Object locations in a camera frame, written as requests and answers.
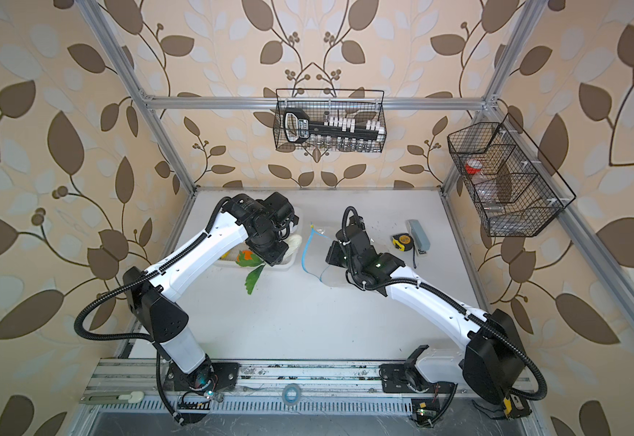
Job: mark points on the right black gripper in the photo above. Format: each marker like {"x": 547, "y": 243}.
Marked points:
{"x": 333, "y": 257}

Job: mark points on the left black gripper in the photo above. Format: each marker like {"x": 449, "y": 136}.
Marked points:
{"x": 274, "y": 256}

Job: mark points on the clear zip top bag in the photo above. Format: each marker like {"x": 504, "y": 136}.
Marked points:
{"x": 318, "y": 243}

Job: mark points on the white plastic basket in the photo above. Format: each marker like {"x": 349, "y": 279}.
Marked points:
{"x": 228, "y": 259}

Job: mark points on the white radish toy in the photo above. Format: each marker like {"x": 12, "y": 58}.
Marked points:
{"x": 294, "y": 241}

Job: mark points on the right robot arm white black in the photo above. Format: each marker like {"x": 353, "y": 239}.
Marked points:
{"x": 494, "y": 365}

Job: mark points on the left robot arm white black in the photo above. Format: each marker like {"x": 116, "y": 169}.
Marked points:
{"x": 153, "y": 294}

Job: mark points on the yellow black tape measure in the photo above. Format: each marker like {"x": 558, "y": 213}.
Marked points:
{"x": 405, "y": 243}

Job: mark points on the grey blue box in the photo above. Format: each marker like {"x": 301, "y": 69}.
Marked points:
{"x": 420, "y": 239}

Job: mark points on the black tool with white pieces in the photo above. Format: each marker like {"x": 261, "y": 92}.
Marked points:
{"x": 299, "y": 128}

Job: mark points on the red capped clear container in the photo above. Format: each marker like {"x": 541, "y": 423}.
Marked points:
{"x": 473, "y": 166}

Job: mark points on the blue tape roll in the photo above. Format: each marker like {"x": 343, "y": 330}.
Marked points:
{"x": 291, "y": 395}

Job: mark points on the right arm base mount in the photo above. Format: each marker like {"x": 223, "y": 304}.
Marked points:
{"x": 405, "y": 378}

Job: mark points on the black wire basket back wall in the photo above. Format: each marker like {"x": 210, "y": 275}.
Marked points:
{"x": 361, "y": 104}

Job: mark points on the black wire basket wall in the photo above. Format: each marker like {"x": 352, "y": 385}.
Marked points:
{"x": 516, "y": 194}
{"x": 361, "y": 104}

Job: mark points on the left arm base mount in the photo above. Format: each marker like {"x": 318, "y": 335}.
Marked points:
{"x": 210, "y": 376}

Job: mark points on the black wire basket right wall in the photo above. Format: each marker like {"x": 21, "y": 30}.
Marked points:
{"x": 516, "y": 194}

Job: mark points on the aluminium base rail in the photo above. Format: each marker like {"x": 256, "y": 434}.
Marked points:
{"x": 328, "y": 388}

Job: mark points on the white handled tool on rail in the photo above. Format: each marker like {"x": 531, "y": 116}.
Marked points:
{"x": 115, "y": 398}

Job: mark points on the yellow tape measure on rail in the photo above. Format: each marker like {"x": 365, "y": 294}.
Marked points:
{"x": 515, "y": 407}

